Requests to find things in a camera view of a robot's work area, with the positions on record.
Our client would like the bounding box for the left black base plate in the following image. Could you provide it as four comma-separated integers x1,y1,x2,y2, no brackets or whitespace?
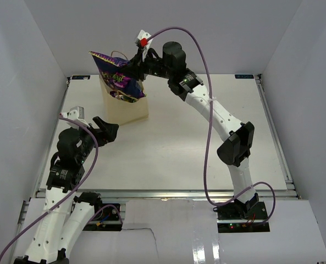
83,202,122,232

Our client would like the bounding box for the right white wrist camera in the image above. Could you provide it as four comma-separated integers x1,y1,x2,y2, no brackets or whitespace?
135,30,152,62

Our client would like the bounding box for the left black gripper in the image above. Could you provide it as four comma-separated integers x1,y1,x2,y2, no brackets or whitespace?
73,116,119,163

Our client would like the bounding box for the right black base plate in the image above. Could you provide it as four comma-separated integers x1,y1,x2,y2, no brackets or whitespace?
213,202,270,234

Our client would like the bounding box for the beige paper bag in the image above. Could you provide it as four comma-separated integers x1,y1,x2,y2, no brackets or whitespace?
98,50,150,127

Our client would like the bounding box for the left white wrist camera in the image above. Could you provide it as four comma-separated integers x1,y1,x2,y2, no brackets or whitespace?
59,106,89,127

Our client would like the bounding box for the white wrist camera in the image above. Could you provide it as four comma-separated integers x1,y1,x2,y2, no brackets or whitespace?
135,30,152,62
59,106,89,127

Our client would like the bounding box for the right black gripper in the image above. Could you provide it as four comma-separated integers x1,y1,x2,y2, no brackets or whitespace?
122,46,175,81

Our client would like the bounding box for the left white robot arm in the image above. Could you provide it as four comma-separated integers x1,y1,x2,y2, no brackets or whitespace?
14,114,119,263

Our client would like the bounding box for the purple blue snack bag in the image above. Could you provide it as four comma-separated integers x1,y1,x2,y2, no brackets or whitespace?
89,51,146,103

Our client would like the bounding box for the aluminium table frame rail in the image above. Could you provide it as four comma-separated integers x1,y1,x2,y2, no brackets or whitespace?
16,73,300,264

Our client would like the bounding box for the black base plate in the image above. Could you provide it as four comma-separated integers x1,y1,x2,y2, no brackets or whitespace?
213,202,270,234
83,202,122,232

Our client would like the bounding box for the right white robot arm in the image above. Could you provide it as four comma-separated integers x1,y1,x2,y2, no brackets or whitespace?
123,38,259,219

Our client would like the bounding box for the white cardboard sheet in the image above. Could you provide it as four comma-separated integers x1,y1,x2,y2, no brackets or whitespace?
16,198,326,264

